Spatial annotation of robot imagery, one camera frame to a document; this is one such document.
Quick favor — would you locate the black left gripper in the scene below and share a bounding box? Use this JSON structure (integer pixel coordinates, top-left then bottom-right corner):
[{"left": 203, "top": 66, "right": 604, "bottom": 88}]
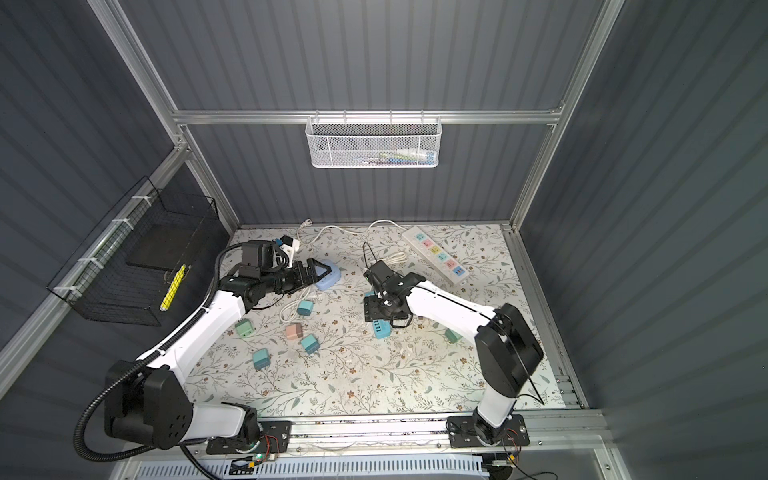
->
[{"left": 262, "top": 258, "right": 330, "bottom": 296}]

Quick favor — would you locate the teal blue power strip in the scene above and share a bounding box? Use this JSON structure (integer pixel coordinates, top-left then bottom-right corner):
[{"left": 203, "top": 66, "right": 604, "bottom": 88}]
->
[{"left": 372, "top": 320, "right": 393, "bottom": 340}]

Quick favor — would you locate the pink plug adapter cube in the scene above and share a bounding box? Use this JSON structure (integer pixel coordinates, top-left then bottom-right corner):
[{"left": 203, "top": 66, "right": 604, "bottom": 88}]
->
[{"left": 285, "top": 323, "right": 304, "bottom": 340}]

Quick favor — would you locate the light blue round power strip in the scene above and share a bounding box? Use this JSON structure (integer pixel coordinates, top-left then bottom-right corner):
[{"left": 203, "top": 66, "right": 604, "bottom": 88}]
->
[{"left": 315, "top": 260, "right": 341, "bottom": 291}]

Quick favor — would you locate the green plug adapter cube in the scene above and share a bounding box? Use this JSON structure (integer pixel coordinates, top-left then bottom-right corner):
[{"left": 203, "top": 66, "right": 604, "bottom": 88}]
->
[
  {"left": 444, "top": 329, "right": 462, "bottom": 344},
  {"left": 234, "top": 319, "right": 254, "bottom": 338}
]

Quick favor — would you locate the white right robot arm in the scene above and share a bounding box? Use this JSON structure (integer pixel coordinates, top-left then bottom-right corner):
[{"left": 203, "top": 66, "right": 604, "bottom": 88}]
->
[{"left": 364, "top": 261, "right": 544, "bottom": 438}]

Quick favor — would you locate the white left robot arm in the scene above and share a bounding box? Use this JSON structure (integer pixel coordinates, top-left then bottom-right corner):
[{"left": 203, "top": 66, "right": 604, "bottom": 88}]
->
[{"left": 104, "top": 260, "right": 321, "bottom": 450}]

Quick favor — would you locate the teal plug adapter cube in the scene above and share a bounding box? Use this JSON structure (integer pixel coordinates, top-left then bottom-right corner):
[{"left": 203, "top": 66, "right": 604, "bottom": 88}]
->
[
  {"left": 252, "top": 348, "right": 271, "bottom": 370},
  {"left": 296, "top": 300, "right": 314, "bottom": 316},
  {"left": 300, "top": 334, "right": 320, "bottom": 355}
]

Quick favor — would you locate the long white power strip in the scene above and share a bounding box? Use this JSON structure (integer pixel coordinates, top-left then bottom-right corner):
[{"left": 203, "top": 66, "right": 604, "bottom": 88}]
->
[{"left": 402, "top": 226, "right": 470, "bottom": 285}]

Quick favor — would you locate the yellow marker in basket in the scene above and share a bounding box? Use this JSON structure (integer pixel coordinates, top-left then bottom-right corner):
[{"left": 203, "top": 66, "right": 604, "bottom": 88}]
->
[{"left": 159, "top": 264, "right": 187, "bottom": 312}]

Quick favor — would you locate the coiled white cable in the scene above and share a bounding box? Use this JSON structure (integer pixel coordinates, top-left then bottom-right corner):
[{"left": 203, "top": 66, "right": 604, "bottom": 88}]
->
[{"left": 362, "top": 250, "right": 409, "bottom": 277}]

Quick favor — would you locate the white power strip cable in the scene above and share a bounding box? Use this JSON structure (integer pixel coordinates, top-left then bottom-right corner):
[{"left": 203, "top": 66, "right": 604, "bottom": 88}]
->
[{"left": 278, "top": 218, "right": 415, "bottom": 322}]

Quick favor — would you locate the black wire side basket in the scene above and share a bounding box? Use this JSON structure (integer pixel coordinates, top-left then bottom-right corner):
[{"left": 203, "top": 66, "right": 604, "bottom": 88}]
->
[{"left": 47, "top": 180, "right": 221, "bottom": 327}]

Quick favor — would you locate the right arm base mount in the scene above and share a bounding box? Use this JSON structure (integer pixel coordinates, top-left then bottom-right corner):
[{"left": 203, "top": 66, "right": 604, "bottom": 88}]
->
[{"left": 445, "top": 414, "right": 530, "bottom": 449}]

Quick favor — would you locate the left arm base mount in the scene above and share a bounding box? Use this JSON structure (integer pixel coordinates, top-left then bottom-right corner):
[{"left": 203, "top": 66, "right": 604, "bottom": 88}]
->
[{"left": 206, "top": 420, "right": 293, "bottom": 455}]

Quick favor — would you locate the white wire wall basket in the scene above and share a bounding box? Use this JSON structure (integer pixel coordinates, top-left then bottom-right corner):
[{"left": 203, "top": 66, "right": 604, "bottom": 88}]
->
[{"left": 305, "top": 119, "right": 443, "bottom": 169}]

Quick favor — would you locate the black corrugated cable conduit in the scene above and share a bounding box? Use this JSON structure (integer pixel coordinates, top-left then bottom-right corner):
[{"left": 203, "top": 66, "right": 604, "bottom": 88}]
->
[{"left": 73, "top": 242, "right": 253, "bottom": 463}]

